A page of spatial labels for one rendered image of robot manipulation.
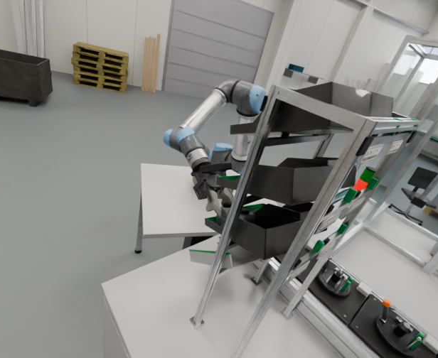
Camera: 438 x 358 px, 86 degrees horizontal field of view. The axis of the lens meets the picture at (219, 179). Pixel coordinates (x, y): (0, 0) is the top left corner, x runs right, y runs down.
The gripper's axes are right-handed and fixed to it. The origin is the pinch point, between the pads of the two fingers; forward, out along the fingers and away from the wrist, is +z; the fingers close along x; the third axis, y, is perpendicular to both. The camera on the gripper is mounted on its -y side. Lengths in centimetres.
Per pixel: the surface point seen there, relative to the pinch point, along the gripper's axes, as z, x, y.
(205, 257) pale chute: 9.4, 5.9, 13.4
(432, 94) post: -3, -56, -56
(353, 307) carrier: 49, -41, 5
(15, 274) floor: -47, 52, 166
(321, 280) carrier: 36, -38, 9
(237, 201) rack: 3.7, 12.4, -16.5
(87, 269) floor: -32, 11, 155
